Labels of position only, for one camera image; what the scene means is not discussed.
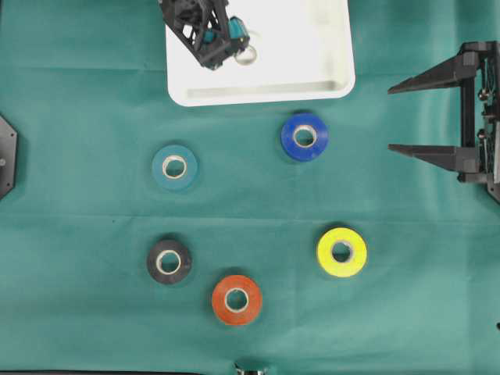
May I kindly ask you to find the green table cloth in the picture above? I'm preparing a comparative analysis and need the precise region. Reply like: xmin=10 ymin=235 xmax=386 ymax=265
xmin=1 ymin=1 xmax=499 ymax=374

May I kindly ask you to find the orange tape roll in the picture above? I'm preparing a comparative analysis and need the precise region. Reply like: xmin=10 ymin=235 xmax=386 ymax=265
xmin=212 ymin=275 xmax=263 ymax=326

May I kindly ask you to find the black tape roll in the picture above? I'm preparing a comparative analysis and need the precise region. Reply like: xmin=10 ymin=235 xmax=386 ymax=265
xmin=147 ymin=240 xmax=192 ymax=285

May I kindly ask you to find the yellow tape roll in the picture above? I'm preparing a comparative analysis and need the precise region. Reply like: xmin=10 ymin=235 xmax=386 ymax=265
xmin=316 ymin=227 xmax=368 ymax=278

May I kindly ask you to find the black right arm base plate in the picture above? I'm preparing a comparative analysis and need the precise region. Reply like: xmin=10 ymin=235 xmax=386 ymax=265
xmin=486 ymin=181 xmax=500 ymax=203

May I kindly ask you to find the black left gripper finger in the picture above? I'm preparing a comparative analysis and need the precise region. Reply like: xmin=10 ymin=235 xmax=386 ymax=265
xmin=159 ymin=0 xmax=245 ymax=70

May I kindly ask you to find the blue tape roll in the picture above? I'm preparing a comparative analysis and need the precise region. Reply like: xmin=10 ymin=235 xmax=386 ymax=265
xmin=280 ymin=112 xmax=329 ymax=162

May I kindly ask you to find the white tape roll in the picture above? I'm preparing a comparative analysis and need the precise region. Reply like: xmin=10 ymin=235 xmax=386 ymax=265
xmin=231 ymin=30 xmax=259 ymax=66

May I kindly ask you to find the teal tape roll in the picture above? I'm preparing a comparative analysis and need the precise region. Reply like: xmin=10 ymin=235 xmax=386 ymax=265
xmin=152 ymin=145 xmax=198 ymax=191

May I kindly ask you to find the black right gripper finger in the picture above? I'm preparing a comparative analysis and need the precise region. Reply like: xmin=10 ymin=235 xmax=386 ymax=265
xmin=387 ymin=144 xmax=480 ymax=173
xmin=387 ymin=52 xmax=479 ymax=95

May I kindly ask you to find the white plastic tray case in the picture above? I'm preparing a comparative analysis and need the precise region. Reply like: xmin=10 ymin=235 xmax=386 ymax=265
xmin=165 ymin=1 xmax=355 ymax=107

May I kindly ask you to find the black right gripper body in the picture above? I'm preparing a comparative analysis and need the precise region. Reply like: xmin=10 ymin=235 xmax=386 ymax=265
xmin=458 ymin=41 xmax=499 ymax=184

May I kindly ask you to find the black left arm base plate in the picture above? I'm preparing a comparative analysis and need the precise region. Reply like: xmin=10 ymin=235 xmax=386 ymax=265
xmin=0 ymin=117 xmax=17 ymax=199

